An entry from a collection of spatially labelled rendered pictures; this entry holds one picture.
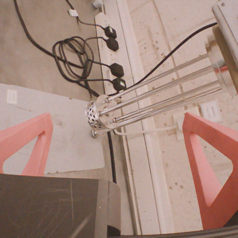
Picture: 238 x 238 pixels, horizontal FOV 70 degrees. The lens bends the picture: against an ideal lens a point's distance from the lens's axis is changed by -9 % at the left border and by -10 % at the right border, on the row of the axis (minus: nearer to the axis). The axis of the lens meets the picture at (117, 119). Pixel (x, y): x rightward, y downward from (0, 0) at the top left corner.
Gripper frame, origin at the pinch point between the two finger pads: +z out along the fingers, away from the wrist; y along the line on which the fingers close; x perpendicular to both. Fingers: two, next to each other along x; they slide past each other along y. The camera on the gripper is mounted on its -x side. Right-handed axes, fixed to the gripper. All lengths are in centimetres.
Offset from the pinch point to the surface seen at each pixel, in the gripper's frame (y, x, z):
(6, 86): 24.3, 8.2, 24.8
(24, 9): 27, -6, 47
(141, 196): -8, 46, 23
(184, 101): -13.5, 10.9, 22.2
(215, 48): -11.4, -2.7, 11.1
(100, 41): 7, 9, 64
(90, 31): 10, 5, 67
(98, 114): 3.4, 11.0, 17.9
